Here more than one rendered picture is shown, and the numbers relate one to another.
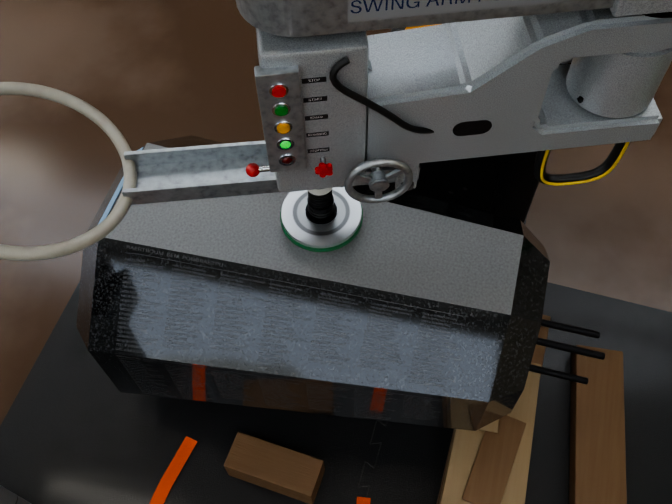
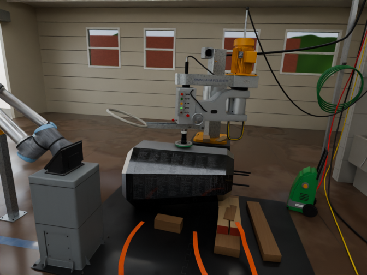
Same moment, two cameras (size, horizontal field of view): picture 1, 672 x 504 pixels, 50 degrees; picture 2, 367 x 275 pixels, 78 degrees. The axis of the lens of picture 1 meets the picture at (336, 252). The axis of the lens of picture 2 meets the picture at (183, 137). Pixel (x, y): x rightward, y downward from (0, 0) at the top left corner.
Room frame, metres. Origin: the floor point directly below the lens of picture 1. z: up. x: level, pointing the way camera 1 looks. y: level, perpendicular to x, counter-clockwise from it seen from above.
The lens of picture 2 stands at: (-1.58, 0.37, 1.66)
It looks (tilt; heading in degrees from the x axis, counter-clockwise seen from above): 15 degrees down; 353
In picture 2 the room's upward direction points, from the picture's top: 2 degrees clockwise
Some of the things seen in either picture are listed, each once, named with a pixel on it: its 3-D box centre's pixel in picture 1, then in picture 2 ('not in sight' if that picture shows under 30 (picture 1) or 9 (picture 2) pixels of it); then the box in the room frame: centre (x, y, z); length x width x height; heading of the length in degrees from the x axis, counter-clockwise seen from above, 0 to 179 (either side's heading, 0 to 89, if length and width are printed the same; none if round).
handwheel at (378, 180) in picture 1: (376, 168); (196, 118); (0.97, -0.09, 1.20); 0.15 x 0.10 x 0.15; 95
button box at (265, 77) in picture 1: (282, 121); (181, 103); (0.96, 0.10, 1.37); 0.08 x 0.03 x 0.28; 95
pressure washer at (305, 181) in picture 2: not in sight; (306, 179); (0.94, -1.58, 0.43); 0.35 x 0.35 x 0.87; 56
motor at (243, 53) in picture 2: not in sight; (243, 58); (1.12, -0.62, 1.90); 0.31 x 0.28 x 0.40; 5
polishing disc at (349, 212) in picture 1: (321, 212); (183, 143); (1.08, 0.03, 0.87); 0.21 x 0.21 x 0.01
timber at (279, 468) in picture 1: (275, 468); (168, 222); (0.63, 0.22, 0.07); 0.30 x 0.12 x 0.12; 69
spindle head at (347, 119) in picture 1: (351, 90); (191, 106); (1.09, -0.04, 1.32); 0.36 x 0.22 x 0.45; 95
